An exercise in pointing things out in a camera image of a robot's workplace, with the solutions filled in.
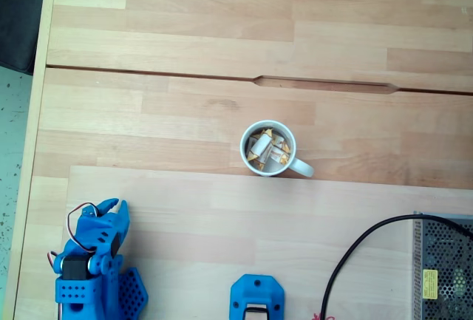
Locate tricolour gripper servo wire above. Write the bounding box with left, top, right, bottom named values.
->
left=67, top=202, right=100, bottom=253

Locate black power cable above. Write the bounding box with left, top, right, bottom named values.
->
left=319, top=214, right=473, bottom=320

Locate blue printed base block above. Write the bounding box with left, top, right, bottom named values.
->
left=229, top=273, right=287, bottom=320

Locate white mug black lettering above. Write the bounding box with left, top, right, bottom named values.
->
left=239, top=119, right=315, bottom=179

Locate black upholstered seat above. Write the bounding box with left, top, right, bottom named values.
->
left=0, top=0, right=49, bottom=75

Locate pale wooden board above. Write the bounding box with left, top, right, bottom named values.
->
left=62, top=166, right=473, bottom=320

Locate metal mesh power supply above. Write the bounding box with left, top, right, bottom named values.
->
left=411, top=211, right=473, bottom=320

